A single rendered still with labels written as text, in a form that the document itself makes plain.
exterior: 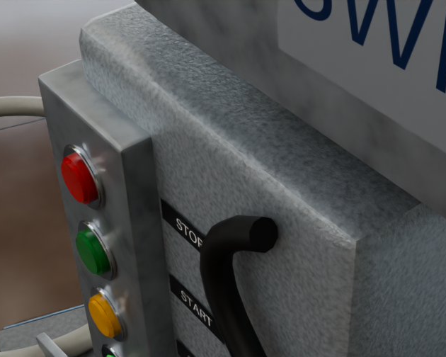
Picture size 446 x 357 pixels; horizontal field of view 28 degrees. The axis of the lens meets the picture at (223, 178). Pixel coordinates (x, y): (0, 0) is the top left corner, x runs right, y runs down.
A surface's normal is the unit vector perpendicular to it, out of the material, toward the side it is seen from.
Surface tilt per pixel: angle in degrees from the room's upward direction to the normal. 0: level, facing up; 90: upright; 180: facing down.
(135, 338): 90
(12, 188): 0
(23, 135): 0
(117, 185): 90
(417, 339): 90
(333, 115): 90
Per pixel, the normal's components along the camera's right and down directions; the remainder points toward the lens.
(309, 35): -0.80, 0.41
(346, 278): -0.51, 0.57
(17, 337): -0.04, -0.77
